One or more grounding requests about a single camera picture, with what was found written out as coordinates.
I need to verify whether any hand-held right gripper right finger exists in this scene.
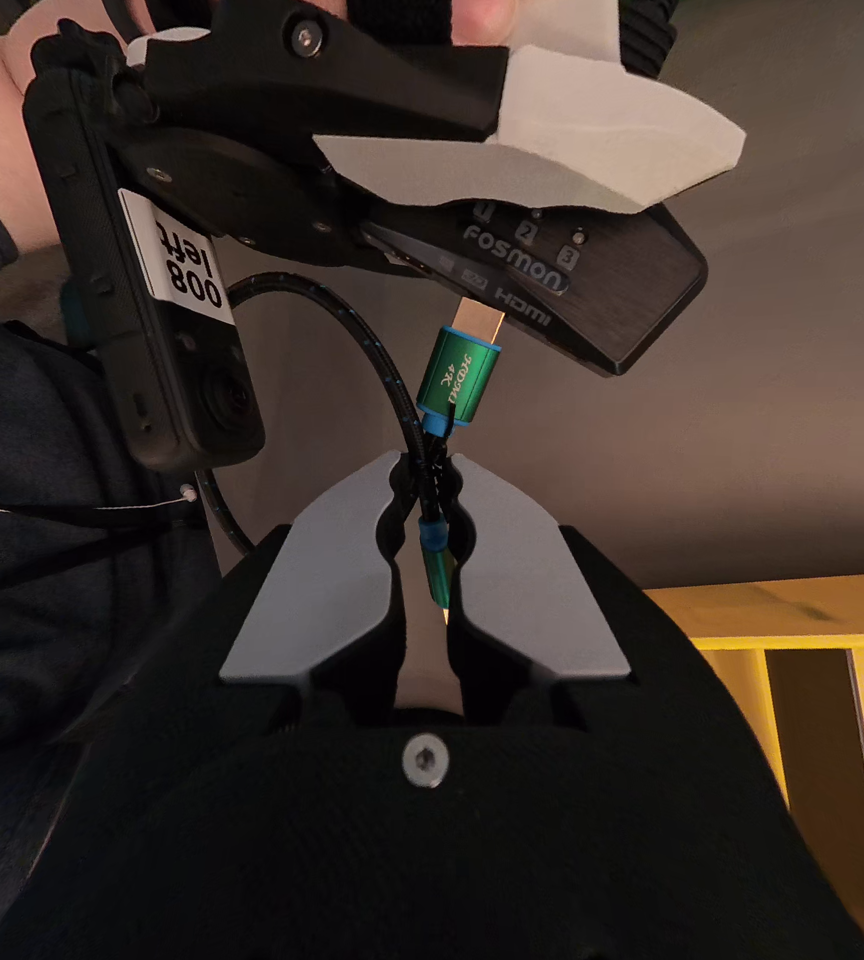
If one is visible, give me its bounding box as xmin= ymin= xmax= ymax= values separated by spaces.
xmin=444 ymin=455 xmax=632 ymax=685

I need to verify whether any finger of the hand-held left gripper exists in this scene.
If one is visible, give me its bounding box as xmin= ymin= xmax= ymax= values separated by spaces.
xmin=312 ymin=45 xmax=748 ymax=214
xmin=519 ymin=0 xmax=623 ymax=64

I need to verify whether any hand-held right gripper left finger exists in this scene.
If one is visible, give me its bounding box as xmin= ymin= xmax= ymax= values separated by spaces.
xmin=222 ymin=450 xmax=412 ymax=685

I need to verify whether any silver grey usb adapter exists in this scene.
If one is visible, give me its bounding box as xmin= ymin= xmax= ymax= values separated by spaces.
xmin=354 ymin=200 xmax=710 ymax=378

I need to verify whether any black braided cable green plug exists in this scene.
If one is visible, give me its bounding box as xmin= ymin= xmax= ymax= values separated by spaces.
xmin=192 ymin=270 xmax=505 ymax=613

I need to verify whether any yellow plastic bin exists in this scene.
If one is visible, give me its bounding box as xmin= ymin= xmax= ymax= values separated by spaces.
xmin=642 ymin=573 xmax=864 ymax=960

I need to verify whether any person's left hand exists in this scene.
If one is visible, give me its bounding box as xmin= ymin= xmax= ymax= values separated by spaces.
xmin=2 ymin=0 xmax=530 ymax=91

